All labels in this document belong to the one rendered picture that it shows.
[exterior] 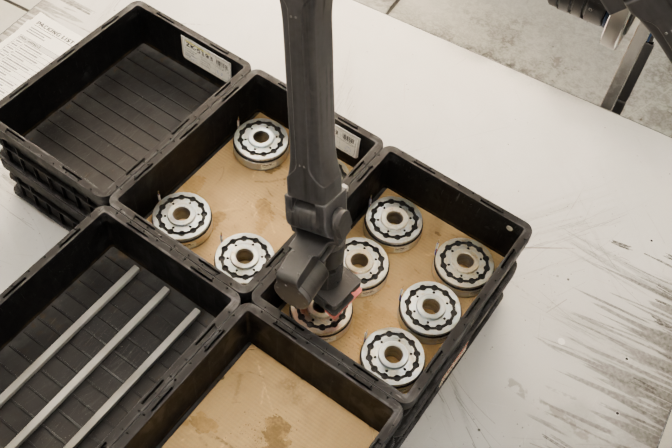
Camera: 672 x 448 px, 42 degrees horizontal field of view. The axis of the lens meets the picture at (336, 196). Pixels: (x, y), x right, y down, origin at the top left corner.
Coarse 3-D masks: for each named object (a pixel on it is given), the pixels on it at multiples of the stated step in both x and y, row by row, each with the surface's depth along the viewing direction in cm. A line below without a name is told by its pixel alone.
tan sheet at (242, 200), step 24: (216, 168) 162; (240, 168) 162; (288, 168) 163; (192, 192) 158; (216, 192) 158; (240, 192) 159; (264, 192) 159; (216, 216) 155; (240, 216) 156; (264, 216) 156; (216, 240) 152
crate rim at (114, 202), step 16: (240, 80) 162; (272, 80) 162; (224, 96) 159; (208, 112) 156; (192, 128) 156; (352, 128) 156; (176, 144) 152; (160, 160) 149; (368, 160) 152; (144, 176) 148; (352, 176) 150; (128, 208) 143; (144, 224) 141; (176, 240) 140; (288, 240) 141; (192, 256) 138; (272, 256) 139; (208, 272) 137; (240, 288) 135
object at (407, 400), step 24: (432, 168) 152; (504, 216) 147; (528, 240) 146; (504, 264) 143; (264, 288) 136; (312, 336) 131; (456, 336) 133; (432, 360) 130; (384, 384) 127; (408, 408) 128
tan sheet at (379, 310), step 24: (384, 192) 161; (432, 216) 158; (432, 240) 155; (408, 264) 152; (384, 288) 149; (288, 312) 145; (360, 312) 146; (384, 312) 146; (432, 312) 146; (360, 336) 143
